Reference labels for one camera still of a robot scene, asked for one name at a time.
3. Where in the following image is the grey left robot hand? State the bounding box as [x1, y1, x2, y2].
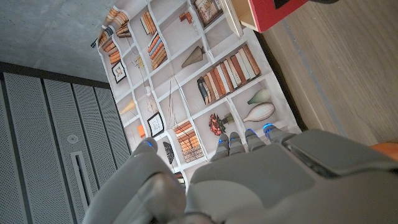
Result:
[82, 123, 398, 224]

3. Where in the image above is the orange block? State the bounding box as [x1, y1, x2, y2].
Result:
[369, 142, 398, 162]

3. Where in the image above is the printed bookshelf backdrop cloth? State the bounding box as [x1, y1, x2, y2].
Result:
[93, 0, 302, 189]

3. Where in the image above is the red-front wooden drawer, black handle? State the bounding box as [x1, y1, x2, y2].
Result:
[219, 0, 340, 38]

